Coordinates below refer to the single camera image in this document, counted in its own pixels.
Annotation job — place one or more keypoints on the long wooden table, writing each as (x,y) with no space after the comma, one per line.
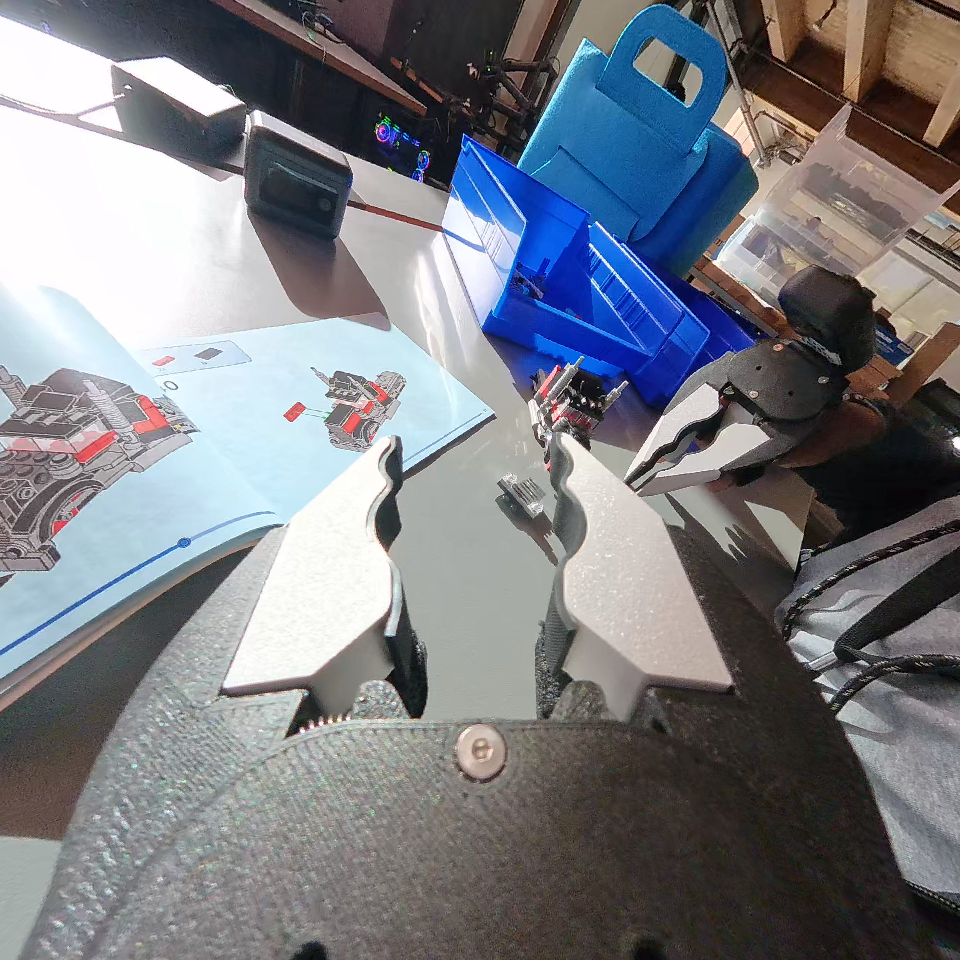
(315,45)

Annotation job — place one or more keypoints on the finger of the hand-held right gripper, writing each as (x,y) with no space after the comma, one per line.
(720,457)
(679,416)

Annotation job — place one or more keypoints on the rainbow lit computer case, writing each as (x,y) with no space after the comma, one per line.
(390,135)

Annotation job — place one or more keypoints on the black adapter box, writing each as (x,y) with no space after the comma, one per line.
(180,112)

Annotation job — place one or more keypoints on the dark grey cube device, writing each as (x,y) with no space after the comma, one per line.
(300,180)

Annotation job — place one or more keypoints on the person's right hand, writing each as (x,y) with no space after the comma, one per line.
(832,439)

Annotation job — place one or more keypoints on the blue felt bag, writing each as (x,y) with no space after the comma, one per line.
(637,172)

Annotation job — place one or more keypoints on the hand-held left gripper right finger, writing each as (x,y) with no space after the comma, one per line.
(637,600)

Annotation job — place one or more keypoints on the light blue instruction booklet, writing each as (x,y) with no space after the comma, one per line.
(300,450)

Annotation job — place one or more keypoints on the black red toy brick truck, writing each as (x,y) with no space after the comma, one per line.
(577,409)

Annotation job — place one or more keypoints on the person's right forearm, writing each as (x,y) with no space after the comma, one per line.
(900,465)

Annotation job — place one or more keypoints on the blue plastic parts bin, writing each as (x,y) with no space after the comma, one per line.
(525,330)
(652,352)
(720,330)

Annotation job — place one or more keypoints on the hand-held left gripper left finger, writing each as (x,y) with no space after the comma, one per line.
(322,600)

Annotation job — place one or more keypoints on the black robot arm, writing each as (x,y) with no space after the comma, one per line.
(517,75)

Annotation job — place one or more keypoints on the grey black grille brick assembly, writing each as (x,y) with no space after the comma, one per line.
(521,495)

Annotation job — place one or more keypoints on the grey desk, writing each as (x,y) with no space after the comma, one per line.
(187,225)

